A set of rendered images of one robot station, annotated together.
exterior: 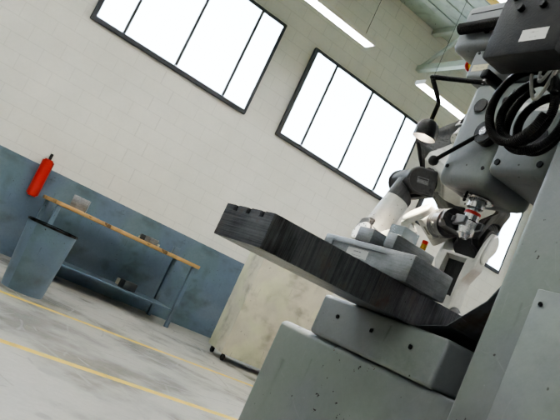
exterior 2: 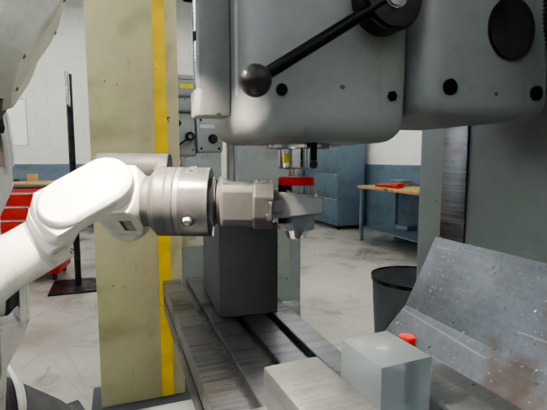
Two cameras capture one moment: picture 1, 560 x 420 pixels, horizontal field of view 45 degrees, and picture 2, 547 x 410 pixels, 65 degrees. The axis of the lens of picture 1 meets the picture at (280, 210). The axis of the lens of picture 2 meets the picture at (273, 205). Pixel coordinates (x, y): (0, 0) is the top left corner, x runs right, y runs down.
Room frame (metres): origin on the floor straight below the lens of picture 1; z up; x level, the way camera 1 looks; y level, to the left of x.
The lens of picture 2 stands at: (1.76, 0.05, 1.29)
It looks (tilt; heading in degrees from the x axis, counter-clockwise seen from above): 6 degrees down; 280
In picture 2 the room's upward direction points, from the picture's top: straight up
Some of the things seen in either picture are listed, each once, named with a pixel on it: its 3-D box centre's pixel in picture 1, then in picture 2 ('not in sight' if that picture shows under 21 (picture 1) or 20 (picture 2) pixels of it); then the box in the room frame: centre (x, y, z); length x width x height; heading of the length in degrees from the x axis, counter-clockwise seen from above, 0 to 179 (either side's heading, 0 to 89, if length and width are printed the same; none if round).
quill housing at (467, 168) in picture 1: (501, 147); (300, 14); (1.82, -0.49, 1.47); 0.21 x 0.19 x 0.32; 120
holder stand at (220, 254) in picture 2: not in sight; (237, 255); (2.00, -0.85, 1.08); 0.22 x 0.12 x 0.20; 117
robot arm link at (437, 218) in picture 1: (452, 224); (225, 203); (1.91, -0.47, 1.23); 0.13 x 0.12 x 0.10; 101
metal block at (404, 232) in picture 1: (401, 240); (383, 379); (1.72, -0.32, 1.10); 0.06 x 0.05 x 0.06; 123
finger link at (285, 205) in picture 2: (459, 218); (297, 205); (1.82, -0.46, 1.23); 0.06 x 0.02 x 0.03; 11
